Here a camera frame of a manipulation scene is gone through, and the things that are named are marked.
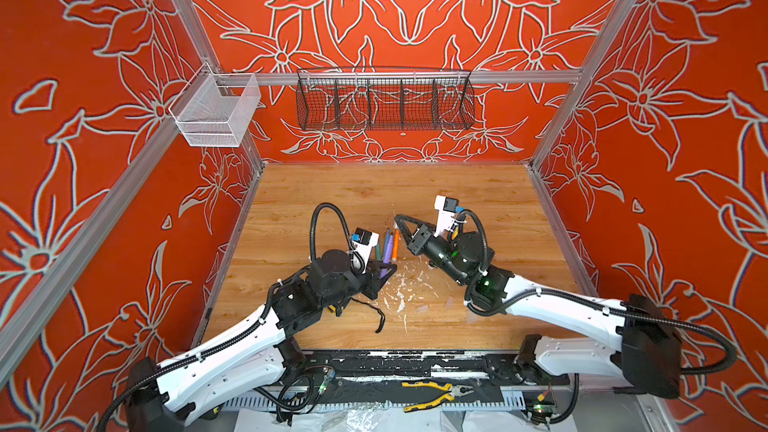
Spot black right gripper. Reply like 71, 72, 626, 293
395, 213, 473, 289

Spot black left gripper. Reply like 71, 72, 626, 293
320, 257, 396, 309

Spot purple marker pen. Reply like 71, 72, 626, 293
380, 231, 393, 278

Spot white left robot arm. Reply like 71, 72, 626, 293
96, 250, 397, 431

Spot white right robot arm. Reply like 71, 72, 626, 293
395, 209, 737, 399

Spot orange marker pen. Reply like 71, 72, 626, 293
391, 227, 400, 262

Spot yellow black pliers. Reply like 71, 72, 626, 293
400, 380, 475, 414

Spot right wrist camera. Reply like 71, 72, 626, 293
433, 195, 460, 236

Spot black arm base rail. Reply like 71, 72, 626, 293
290, 349, 536, 385

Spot black wire wall basket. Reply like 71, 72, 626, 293
296, 66, 477, 132

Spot white wire mesh basket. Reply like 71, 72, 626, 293
169, 63, 262, 148

